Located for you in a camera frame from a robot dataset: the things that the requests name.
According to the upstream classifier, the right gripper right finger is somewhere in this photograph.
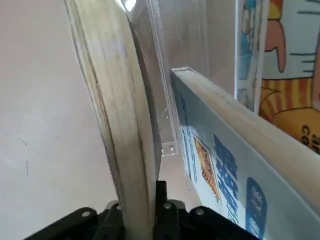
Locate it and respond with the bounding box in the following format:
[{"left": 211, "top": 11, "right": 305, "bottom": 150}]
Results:
[{"left": 152, "top": 179, "right": 256, "bottom": 240}]

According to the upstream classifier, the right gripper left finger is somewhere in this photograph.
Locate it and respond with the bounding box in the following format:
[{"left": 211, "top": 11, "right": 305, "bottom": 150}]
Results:
[{"left": 27, "top": 201, "right": 126, "bottom": 240}]

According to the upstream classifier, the dark teal hand-cover book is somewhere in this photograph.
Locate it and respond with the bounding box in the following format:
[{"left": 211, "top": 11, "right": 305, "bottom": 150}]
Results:
[{"left": 63, "top": 0, "right": 163, "bottom": 240}]

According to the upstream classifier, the blue and white cover book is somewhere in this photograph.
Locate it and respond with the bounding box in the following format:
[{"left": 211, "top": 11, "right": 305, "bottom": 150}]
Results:
[{"left": 170, "top": 66, "right": 320, "bottom": 240}]

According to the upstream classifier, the cartoon cover book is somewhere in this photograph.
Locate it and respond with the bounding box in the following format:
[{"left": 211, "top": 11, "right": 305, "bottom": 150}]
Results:
[{"left": 234, "top": 0, "right": 320, "bottom": 156}]

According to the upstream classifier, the clear acrylic storage rack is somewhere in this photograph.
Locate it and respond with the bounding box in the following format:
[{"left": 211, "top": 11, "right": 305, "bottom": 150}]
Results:
[{"left": 117, "top": 0, "right": 266, "bottom": 157}]

